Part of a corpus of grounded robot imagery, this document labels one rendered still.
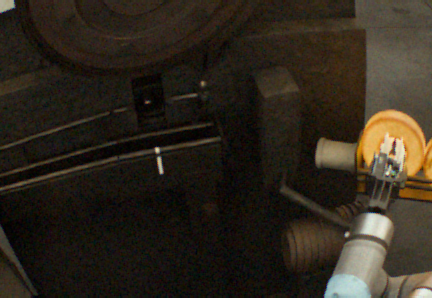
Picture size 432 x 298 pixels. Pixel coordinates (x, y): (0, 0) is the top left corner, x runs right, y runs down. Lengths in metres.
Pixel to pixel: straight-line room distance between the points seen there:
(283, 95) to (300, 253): 0.32
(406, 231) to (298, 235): 0.82
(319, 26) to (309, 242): 0.45
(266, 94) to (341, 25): 0.26
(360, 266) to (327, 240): 0.32
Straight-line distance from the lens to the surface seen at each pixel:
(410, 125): 1.08
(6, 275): 1.15
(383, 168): 0.99
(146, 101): 1.20
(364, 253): 0.92
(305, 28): 1.19
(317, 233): 1.21
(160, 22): 0.90
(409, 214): 2.01
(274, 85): 1.13
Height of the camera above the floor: 1.43
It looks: 40 degrees down
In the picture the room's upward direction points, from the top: 6 degrees counter-clockwise
